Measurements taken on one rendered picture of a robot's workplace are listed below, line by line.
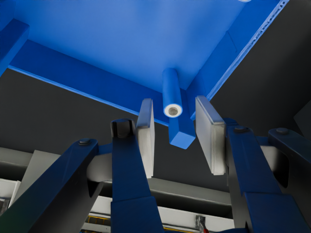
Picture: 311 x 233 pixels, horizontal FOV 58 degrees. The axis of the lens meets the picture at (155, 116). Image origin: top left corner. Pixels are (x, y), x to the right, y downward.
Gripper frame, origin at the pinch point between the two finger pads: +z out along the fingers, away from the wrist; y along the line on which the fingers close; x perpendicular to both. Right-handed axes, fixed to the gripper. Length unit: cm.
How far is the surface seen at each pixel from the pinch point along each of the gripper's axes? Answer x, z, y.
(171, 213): -47, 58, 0
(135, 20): 7.5, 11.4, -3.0
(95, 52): 4.7, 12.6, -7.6
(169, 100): 0.1, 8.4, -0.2
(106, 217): -44, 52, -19
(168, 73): 2.0, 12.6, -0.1
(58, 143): -24, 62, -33
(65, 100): -9, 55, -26
